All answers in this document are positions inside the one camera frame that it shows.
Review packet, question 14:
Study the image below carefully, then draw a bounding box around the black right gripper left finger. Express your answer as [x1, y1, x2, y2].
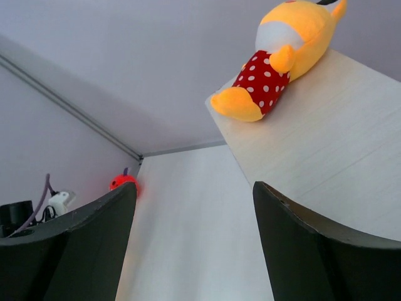
[1, 182, 137, 300]

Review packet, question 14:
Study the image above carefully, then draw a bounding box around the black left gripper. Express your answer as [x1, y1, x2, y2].
[0, 200, 57, 238]

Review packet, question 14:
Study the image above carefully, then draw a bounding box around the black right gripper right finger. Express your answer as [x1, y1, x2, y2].
[253, 181, 400, 300]

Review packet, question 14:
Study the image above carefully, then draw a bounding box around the yellow plush polka-dot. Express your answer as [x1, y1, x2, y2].
[211, 0, 347, 122]

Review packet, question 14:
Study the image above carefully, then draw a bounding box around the white two-tier shelf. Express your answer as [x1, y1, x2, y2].
[211, 50, 400, 240]

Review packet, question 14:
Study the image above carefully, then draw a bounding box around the red shark plush far left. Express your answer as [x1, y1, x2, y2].
[108, 167, 141, 198]

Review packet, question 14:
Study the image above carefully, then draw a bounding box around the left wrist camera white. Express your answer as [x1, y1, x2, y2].
[48, 191, 76, 216]

